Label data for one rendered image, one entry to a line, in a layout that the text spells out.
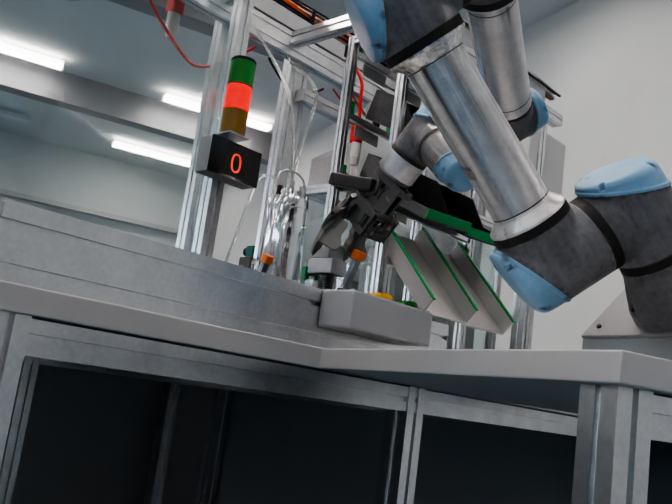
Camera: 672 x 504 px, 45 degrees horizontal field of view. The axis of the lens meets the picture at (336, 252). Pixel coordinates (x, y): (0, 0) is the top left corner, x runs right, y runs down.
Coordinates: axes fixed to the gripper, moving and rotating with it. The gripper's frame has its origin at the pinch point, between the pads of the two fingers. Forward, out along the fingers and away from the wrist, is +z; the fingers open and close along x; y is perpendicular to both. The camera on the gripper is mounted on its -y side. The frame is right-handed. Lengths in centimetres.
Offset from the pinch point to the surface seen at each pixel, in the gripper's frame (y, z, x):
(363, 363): 44, -7, -29
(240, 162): -15.2, -4.9, -18.0
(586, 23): -267, -101, 359
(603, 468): 79, -26, -40
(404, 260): -0.4, -3.7, 21.4
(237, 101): -23.1, -13.2, -20.5
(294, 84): -137, 3, 78
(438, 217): -1.8, -15.1, 23.2
